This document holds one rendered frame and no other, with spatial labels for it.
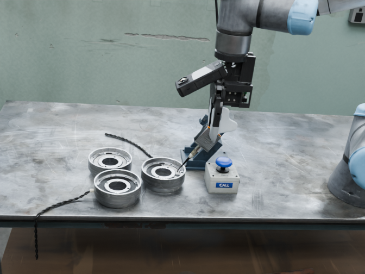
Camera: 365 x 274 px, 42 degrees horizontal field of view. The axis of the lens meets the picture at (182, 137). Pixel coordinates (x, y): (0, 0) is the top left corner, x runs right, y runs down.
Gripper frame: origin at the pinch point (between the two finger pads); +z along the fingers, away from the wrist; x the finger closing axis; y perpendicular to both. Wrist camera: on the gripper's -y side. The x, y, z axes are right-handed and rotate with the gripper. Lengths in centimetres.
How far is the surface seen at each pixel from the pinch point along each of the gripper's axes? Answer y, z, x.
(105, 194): -23.1, 9.6, -12.2
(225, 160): 4.0, 5.7, -1.6
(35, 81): -73, 49, 157
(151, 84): -8, 47, 160
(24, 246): -45, 38, 4
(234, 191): 6.9, 12.4, -4.5
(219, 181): 2.8, 9.8, -4.7
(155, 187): -12.0, 11.6, -5.7
